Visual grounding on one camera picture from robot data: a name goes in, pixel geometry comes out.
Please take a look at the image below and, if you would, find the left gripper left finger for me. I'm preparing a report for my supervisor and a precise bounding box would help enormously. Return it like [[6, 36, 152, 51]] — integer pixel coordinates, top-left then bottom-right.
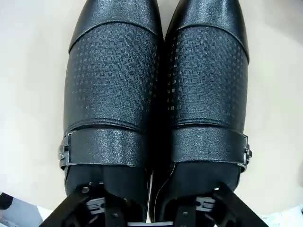
[[44, 181, 130, 227]]

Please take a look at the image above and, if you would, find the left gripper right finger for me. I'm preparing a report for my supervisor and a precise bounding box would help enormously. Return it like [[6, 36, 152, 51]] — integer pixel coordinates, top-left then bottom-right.
[[176, 181, 264, 227]]

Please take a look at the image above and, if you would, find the black buckled leather shoe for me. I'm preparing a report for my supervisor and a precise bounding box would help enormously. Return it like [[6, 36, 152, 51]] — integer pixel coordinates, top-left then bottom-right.
[[57, 0, 164, 227], [146, 0, 253, 225]]

